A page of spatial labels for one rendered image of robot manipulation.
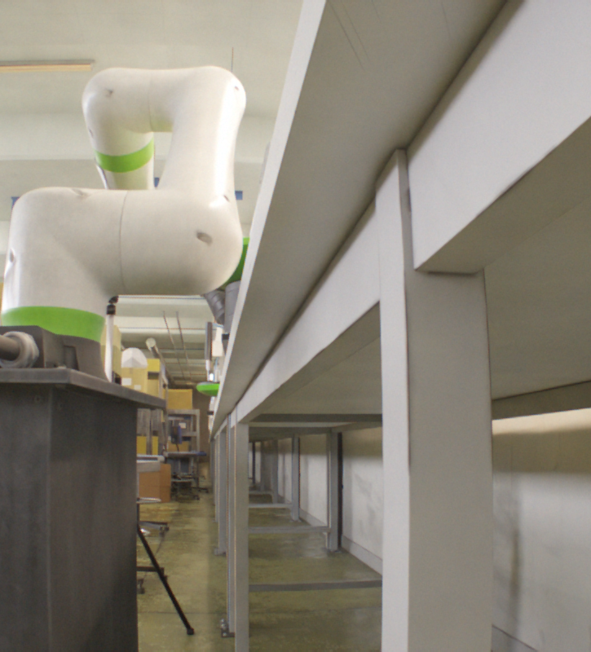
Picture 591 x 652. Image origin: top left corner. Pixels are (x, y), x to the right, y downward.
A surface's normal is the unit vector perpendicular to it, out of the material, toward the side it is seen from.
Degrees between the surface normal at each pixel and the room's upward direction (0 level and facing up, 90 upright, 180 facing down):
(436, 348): 90
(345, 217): 180
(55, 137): 90
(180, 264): 132
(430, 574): 90
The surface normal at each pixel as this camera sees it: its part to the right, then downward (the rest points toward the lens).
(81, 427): 1.00, -0.01
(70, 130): 0.12, -0.16
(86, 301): 0.84, -0.09
